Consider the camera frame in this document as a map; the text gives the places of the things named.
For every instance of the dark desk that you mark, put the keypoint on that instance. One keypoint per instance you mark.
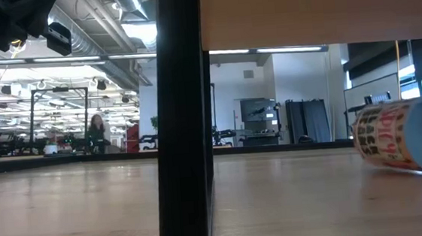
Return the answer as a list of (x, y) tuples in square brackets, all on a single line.
[(262, 140)]

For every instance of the black background robot arms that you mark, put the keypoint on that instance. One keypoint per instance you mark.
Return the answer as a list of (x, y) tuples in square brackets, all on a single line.
[(24, 144)]

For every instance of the can with red black letters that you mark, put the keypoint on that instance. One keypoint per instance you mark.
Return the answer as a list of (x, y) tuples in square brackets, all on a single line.
[(382, 134)]

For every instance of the silver spiral ceiling duct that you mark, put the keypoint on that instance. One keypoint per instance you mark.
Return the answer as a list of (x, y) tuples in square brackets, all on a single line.
[(88, 48), (130, 1)]

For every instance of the black aluminium table frame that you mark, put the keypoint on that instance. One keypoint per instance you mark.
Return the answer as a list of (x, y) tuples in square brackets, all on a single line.
[(86, 158)]

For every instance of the wooden shelf board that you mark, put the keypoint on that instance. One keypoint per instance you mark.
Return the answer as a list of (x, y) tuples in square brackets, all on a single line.
[(319, 7)]

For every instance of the black dome-shaped object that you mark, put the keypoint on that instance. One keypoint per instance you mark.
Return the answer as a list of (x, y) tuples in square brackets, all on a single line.
[(306, 139)]

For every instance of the black metal frame rig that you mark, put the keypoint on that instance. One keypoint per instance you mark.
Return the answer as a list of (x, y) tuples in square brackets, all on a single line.
[(58, 89)]

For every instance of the person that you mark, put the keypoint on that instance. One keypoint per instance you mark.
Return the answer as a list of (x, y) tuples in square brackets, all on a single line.
[(97, 136)]

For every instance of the black background robot arm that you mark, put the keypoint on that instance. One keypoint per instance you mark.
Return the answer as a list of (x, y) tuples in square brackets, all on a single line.
[(223, 135)]

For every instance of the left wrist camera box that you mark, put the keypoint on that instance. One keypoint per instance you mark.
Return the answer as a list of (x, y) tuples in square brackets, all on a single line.
[(58, 38)]

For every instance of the green potted plant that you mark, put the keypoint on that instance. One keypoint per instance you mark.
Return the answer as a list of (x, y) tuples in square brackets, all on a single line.
[(154, 123)]

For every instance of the dark grey curtain partition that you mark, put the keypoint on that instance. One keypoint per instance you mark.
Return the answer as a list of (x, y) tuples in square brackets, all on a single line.
[(309, 121)]

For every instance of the long ceiling light strip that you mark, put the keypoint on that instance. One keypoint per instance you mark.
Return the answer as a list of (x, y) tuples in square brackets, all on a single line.
[(288, 49), (89, 57)]

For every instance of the grey wall vent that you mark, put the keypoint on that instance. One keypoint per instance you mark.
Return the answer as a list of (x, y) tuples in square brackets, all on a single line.
[(248, 74)]

